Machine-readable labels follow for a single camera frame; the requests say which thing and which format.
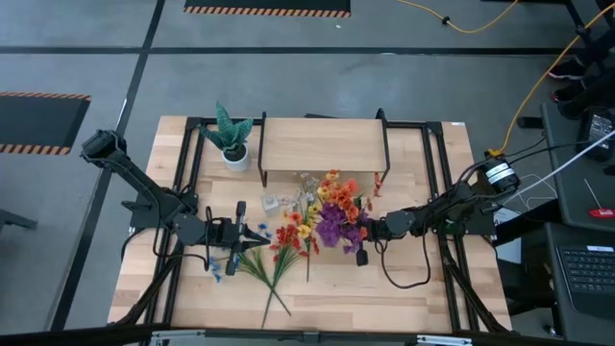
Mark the wooden shelf with black legs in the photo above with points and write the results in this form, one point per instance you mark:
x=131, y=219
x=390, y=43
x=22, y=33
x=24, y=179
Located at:
x=322, y=144

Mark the blue artificial flower bunch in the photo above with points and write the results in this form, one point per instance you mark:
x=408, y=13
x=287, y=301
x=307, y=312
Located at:
x=216, y=266

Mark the black aluminium table frame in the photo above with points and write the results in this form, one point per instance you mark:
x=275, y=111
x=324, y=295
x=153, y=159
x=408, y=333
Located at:
x=184, y=154

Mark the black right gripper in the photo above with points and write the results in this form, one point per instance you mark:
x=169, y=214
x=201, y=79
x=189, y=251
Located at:
x=372, y=230

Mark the person's shoe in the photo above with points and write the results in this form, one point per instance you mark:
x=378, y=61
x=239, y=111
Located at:
x=567, y=93
x=569, y=69

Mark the yellow artificial flower bunch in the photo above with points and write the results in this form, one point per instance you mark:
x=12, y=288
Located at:
x=324, y=192

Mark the silver aluminium bracket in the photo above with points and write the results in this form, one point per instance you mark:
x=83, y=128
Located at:
x=178, y=336
x=444, y=340

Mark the purple artificial flower bunch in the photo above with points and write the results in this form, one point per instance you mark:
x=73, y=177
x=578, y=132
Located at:
x=336, y=226

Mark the snake plant in white pot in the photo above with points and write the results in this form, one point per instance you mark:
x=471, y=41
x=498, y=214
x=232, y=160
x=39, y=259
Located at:
x=230, y=134

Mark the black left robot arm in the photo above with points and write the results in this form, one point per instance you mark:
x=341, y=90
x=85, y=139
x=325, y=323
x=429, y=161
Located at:
x=134, y=178

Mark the black laptop keyboard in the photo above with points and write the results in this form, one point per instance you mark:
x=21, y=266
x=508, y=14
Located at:
x=588, y=274

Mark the black hazard-striped floor mat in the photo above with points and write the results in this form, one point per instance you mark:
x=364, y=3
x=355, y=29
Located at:
x=266, y=4
x=38, y=120

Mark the red artificial flower bunch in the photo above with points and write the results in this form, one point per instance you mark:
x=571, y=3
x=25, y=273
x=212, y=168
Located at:
x=286, y=238

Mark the black device with label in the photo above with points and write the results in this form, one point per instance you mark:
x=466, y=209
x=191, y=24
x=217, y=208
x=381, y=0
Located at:
x=596, y=132

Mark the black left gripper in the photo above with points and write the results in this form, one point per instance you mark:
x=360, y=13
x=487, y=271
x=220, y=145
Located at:
x=230, y=233

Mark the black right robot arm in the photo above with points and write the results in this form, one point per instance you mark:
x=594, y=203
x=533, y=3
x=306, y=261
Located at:
x=456, y=206

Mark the yellow single-stem artificial flower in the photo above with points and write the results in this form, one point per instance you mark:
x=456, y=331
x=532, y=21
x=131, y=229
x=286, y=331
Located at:
x=304, y=231

